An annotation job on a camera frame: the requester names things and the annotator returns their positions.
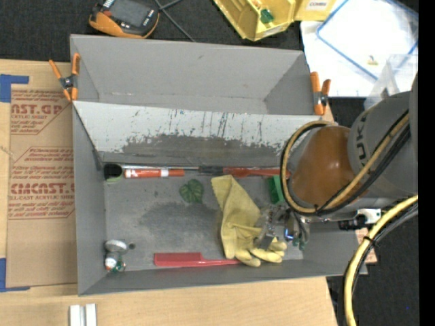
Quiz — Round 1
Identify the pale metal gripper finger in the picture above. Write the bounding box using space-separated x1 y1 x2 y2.
255 215 272 243
259 224 278 251

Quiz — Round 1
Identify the yellow rubber glove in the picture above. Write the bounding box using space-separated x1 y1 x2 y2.
210 174 288 268

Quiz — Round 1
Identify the green leaf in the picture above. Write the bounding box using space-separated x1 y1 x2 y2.
178 178 205 204

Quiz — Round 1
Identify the grey metal bin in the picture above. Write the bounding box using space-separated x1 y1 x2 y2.
69 34 370 297

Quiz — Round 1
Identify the red comb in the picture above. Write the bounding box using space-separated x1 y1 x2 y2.
153 252 243 269

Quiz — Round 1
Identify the orange and white marker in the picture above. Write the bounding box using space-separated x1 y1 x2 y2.
123 168 186 180

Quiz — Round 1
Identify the silver oval stone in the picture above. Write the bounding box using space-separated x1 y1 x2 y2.
104 239 128 253

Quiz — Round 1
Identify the black cup green rim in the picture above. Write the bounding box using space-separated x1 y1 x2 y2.
103 162 124 183

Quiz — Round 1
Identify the brown cardboard board red print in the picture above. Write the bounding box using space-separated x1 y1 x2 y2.
0 58 80 293

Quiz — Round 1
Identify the red handled screwdriver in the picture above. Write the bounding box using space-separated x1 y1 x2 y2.
198 165 292 179

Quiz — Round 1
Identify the black cylinder on white bracket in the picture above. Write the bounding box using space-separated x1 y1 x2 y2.
338 208 382 232

